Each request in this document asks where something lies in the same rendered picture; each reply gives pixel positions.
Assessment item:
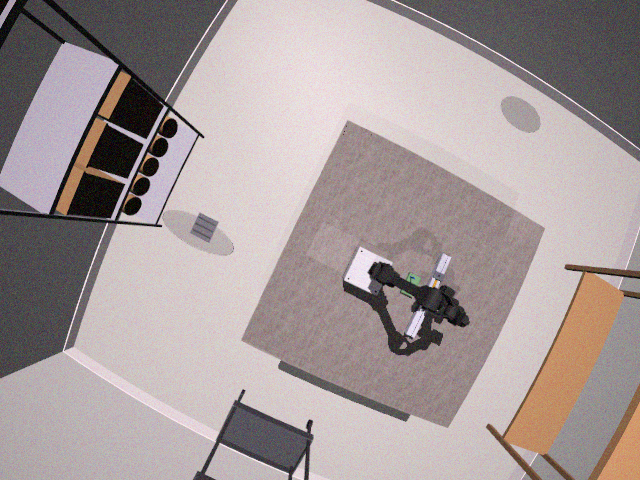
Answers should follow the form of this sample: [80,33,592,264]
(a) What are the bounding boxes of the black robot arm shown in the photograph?
[368,261,470,328]

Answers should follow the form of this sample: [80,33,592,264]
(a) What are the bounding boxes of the green tray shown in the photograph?
[400,272,421,297]

